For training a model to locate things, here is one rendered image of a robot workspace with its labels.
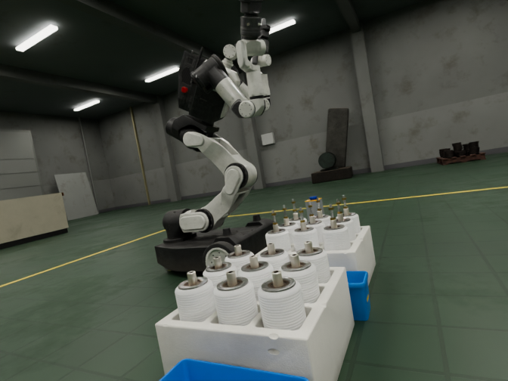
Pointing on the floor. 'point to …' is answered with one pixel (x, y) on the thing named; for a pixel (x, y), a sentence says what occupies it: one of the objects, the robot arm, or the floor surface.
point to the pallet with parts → (470, 151)
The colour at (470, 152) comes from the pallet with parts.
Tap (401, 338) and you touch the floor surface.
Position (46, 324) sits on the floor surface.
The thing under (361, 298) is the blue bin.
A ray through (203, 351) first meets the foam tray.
